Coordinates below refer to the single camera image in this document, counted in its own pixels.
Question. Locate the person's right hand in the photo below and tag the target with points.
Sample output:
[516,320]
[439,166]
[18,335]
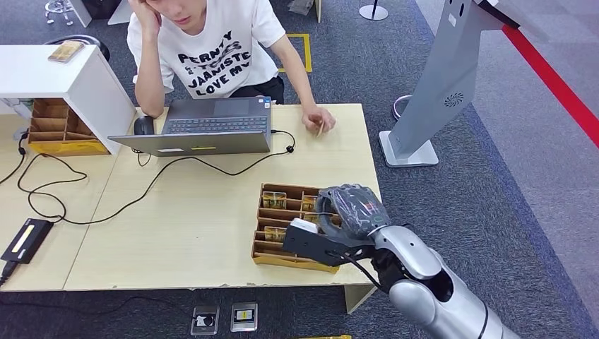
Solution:
[146,18]

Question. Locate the person's left hand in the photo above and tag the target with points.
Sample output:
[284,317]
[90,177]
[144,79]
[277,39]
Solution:
[313,117]

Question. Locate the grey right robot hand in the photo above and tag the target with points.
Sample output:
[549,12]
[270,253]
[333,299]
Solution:
[355,210]

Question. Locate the gold ID card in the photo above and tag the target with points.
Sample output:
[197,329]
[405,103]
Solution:
[320,128]

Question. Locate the cardboard card organizer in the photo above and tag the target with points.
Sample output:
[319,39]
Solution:
[271,255]
[51,124]

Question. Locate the black computer mouse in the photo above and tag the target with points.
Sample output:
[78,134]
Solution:
[144,125]

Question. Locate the person's left forearm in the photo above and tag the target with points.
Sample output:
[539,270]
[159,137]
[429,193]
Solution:
[304,84]

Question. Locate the person's right forearm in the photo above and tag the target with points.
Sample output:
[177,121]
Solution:
[149,75]

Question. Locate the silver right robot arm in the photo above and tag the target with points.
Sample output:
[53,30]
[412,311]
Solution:
[421,280]

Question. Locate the person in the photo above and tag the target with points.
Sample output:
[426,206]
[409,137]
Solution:
[220,61]

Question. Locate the gold card stack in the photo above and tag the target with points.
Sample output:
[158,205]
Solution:
[66,51]

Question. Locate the white cabinet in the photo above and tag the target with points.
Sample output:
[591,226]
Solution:
[117,18]

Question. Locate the black round stool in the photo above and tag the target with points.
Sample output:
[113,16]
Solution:
[96,47]

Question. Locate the light wood table leg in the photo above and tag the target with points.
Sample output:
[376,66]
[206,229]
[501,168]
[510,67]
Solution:
[358,297]

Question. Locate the chrome chair base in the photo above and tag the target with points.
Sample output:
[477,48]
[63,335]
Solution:
[59,7]

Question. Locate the beige board stand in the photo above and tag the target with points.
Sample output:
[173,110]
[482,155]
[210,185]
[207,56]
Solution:
[318,14]

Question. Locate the grey laptop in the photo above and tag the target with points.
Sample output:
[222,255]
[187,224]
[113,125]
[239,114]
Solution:
[210,140]

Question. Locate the white desk shelf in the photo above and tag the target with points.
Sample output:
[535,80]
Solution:
[47,70]

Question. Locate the grey stanchion base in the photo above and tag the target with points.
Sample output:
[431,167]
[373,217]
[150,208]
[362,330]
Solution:
[373,13]

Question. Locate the yellow floor tape line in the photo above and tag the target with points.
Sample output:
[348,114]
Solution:
[327,337]

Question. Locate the grey kiosk stand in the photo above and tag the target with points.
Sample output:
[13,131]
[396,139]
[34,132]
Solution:
[440,79]

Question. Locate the floor socket plate yellow label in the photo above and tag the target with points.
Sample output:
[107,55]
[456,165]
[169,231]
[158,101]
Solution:
[244,317]

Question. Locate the steel floor socket plate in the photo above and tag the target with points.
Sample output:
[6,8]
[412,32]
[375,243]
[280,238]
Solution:
[204,320]

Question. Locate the red barrier belt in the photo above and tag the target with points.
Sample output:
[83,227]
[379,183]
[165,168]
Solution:
[552,82]

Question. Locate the black adapter yellow label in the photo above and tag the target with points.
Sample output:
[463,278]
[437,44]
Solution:
[25,241]

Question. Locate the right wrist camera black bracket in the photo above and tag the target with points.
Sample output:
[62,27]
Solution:
[309,245]

